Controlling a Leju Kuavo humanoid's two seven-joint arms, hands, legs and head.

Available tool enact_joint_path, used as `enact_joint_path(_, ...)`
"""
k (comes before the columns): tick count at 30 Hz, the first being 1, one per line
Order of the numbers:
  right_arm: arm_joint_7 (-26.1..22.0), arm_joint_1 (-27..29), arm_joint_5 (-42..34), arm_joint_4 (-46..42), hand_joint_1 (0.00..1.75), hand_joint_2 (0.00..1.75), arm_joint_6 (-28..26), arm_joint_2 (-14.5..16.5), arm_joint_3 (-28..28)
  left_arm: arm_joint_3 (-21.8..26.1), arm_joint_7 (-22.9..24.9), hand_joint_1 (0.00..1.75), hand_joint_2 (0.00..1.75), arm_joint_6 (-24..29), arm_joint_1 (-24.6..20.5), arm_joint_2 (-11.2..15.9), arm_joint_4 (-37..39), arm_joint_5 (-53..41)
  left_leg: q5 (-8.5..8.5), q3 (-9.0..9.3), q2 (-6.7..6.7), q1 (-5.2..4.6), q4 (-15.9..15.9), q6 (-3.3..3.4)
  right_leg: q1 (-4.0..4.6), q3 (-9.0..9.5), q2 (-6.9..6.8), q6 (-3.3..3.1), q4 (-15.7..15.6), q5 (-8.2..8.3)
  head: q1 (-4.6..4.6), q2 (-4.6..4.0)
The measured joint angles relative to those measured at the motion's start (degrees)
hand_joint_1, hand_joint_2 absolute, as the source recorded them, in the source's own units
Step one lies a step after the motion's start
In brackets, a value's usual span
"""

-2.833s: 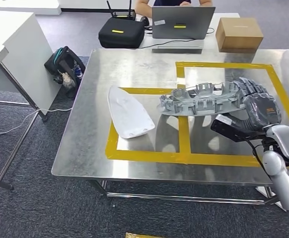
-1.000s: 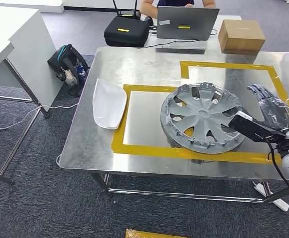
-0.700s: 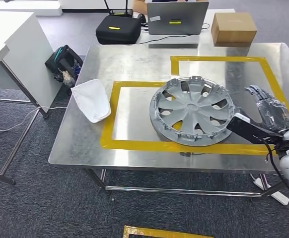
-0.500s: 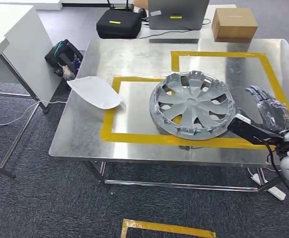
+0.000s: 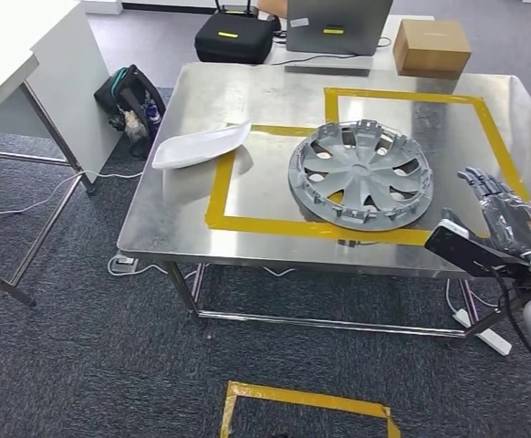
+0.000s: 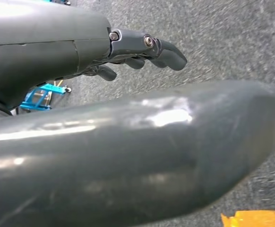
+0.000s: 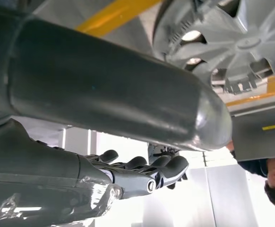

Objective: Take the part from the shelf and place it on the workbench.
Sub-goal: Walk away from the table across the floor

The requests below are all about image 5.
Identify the black router with antennas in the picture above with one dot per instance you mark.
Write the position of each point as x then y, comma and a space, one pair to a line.
236, 10

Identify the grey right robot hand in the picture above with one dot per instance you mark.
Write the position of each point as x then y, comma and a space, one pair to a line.
512, 227

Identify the silver plastic wheel hubcap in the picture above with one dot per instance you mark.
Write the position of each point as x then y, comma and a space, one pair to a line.
361, 175

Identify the black computer mouse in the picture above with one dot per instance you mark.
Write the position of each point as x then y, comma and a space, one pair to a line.
274, 22

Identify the white power strip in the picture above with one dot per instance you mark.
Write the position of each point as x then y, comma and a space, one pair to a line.
489, 338

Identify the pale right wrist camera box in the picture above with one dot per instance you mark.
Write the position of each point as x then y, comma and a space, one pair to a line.
453, 230

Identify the brown cardboard box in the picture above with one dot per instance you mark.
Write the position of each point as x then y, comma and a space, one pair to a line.
429, 48

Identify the floor power socket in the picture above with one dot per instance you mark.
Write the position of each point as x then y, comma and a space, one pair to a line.
124, 263

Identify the yellow floor tape square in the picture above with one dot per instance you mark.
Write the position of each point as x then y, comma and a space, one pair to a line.
302, 397

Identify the black and teal backpack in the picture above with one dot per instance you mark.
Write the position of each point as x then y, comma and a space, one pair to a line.
131, 103

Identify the black zip carrying case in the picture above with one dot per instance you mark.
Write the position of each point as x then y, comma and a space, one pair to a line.
234, 42

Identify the stainless steel workbench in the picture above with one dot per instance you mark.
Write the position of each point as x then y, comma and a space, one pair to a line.
179, 211

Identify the grey laptop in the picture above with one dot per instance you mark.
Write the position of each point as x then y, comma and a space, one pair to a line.
338, 27

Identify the white desk with metal legs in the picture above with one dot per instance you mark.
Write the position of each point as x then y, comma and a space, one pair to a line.
65, 72

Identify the white curved plastic part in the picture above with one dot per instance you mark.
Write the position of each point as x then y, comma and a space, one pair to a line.
197, 148

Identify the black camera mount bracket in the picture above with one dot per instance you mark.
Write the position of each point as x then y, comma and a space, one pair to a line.
480, 257

